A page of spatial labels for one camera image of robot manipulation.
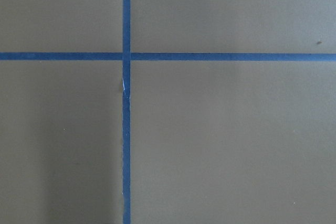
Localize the brown paper table cover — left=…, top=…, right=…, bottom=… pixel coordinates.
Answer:
left=1, top=0, right=335, bottom=223

